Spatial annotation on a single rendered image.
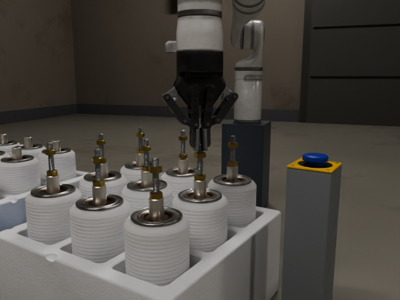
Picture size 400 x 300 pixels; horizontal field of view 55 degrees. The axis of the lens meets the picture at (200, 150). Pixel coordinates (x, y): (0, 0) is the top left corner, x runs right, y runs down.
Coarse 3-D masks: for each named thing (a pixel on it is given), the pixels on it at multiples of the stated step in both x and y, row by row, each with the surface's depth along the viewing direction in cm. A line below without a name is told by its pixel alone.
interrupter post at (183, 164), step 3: (180, 159) 81; (186, 159) 81; (180, 162) 80; (183, 162) 80; (186, 162) 80; (180, 165) 80; (183, 165) 80; (186, 165) 81; (180, 168) 81; (183, 168) 80; (186, 168) 81; (180, 171) 81; (183, 171) 81; (186, 171) 81
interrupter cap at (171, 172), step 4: (172, 168) 84; (176, 168) 84; (188, 168) 84; (192, 168) 84; (196, 168) 84; (168, 172) 81; (172, 172) 81; (176, 172) 82; (188, 172) 82; (192, 172) 81; (196, 172) 81; (172, 176) 79; (176, 176) 78; (180, 176) 78; (184, 176) 78; (188, 176) 78; (192, 176) 79
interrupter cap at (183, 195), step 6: (180, 192) 66; (186, 192) 67; (192, 192) 67; (210, 192) 67; (216, 192) 67; (180, 198) 64; (186, 198) 64; (192, 198) 64; (198, 198) 65; (204, 198) 65; (210, 198) 64; (216, 198) 63
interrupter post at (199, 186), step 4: (196, 180) 64; (200, 180) 64; (204, 180) 64; (196, 184) 64; (200, 184) 64; (204, 184) 64; (196, 188) 64; (200, 188) 64; (204, 188) 65; (196, 192) 65; (200, 192) 64; (204, 192) 65; (196, 196) 65; (200, 196) 65; (204, 196) 65
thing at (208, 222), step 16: (176, 208) 63; (192, 208) 61; (208, 208) 61; (224, 208) 64; (192, 224) 62; (208, 224) 62; (224, 224) 64; (192, 240) 62; (208, 240) 62; (224, 240) 65
